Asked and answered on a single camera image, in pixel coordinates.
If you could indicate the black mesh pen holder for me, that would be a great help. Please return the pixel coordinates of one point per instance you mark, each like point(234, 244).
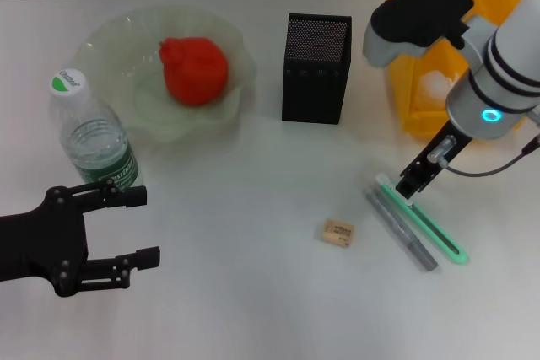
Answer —
point(312, 90)

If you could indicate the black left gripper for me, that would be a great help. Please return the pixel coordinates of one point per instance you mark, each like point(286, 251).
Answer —
point(42, 246)

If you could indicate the clear green-label water bottle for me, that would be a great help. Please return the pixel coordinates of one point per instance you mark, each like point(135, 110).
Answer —
point(93, 141)

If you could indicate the clear glass fruit plate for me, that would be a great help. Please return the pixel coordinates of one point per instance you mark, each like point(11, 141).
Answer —
point(139, 35)

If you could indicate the yellow plastic storage bin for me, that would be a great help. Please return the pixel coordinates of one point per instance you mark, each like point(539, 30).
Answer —
point(405, 94)

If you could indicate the green utility knife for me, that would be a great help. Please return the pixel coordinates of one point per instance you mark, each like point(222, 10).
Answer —
point(460, 256)

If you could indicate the grey marker pen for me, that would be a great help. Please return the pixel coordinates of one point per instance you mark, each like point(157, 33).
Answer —
point(396, 225)

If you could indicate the small tan eraser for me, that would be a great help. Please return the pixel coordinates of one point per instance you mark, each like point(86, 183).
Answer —
point(335, 232)

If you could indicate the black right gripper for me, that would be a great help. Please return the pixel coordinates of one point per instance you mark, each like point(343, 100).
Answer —
point(434, 157)

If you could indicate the red-orange fruit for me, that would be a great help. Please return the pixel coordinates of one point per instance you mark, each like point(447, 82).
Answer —
point(194, 73)

